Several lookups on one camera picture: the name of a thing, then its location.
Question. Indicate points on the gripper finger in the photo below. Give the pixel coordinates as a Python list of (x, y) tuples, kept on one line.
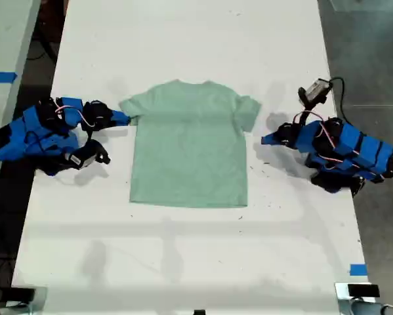
[(273, 136), (273, 142), (119, 115), (119, 122)]

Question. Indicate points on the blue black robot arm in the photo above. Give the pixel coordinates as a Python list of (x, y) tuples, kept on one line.
[(350, 151), (35, 138)]

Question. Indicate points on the pale green T-shirt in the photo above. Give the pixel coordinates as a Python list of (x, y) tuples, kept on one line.
[(189, 147)]

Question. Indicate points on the long blue tape strip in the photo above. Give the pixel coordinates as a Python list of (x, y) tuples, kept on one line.
[(1, 77)]

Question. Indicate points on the white side table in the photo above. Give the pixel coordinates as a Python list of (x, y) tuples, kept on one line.
[(6, 39)]

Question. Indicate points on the short blue tape piece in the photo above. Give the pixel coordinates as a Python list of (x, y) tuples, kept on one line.
[(358, 269)]

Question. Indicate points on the black box at table corner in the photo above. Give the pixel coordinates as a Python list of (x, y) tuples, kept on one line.
[(23, 294)]

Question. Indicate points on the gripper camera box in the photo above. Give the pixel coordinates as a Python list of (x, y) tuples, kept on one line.
[(317, 88), (84, 157)]

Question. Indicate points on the black box on silver bracket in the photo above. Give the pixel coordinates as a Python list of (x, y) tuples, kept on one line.
[(363, 290)]

